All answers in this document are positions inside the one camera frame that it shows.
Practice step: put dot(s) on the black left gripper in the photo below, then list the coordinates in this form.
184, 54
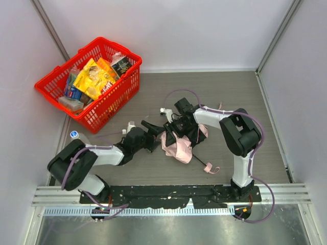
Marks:
149, 138

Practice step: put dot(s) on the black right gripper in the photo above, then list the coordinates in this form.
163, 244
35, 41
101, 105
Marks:
171, 129

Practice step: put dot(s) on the pink folding umbrella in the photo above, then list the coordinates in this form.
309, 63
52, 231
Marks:
182, 149

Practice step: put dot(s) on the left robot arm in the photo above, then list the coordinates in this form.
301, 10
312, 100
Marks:
71, 167

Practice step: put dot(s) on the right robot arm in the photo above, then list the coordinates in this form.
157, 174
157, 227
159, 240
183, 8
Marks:
241, 135

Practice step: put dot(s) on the red plastic shopping basket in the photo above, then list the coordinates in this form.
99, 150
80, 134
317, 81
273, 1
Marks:
96, 113

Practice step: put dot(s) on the red and white snack packet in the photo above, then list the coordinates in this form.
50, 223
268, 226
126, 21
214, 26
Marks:
106, 87

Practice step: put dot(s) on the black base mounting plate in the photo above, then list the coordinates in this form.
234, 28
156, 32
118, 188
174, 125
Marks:
174, 196

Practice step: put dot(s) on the black box with gold print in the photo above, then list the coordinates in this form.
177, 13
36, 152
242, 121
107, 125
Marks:
121, 65

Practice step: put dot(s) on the plastic bottle with blue cap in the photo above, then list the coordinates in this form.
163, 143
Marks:
78, 135

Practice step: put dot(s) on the yellow snack bag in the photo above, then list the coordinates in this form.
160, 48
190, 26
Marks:
91, 79

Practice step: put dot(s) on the clear plastic container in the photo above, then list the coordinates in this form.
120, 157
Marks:
71, 104

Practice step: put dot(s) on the orange snack box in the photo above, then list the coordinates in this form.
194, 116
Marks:
105, 65

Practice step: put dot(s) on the blue snack packet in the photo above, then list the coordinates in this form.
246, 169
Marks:
71, 91

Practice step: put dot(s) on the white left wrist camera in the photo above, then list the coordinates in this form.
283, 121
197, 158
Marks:
130, 125

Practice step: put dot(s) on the aluminium frame rail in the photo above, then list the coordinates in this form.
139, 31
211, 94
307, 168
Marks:
294, 193

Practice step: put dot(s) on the white slotted cable duct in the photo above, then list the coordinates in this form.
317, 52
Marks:
91, 210

